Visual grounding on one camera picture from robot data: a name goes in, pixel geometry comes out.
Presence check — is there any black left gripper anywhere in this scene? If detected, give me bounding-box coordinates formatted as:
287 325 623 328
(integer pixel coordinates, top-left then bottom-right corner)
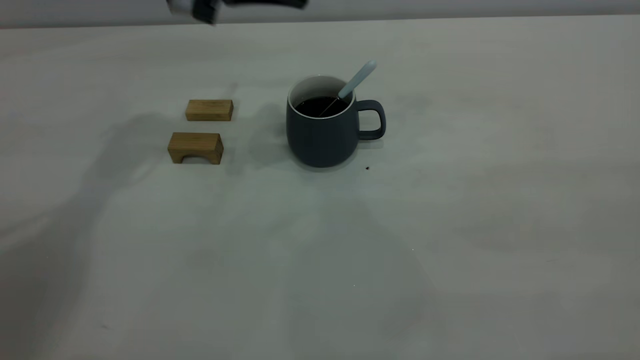
220 0 308 9

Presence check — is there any dark coffee liquid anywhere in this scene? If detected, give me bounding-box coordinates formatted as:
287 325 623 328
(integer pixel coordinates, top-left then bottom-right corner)
295 96 349 119

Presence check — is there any dark grey ceramic mug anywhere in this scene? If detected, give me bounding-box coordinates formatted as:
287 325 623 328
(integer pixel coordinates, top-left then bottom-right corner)
286 75 387 168

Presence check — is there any arched wooden block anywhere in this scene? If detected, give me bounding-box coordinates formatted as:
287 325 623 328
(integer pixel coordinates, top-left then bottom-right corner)
167 132 224 165

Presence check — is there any flat rectangular wooden block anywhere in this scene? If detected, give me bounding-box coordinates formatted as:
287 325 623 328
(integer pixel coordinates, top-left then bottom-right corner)
185 99 234 122

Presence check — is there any grey spoon with pale handle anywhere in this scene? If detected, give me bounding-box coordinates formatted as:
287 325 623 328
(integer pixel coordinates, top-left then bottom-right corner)
320 60 377 118

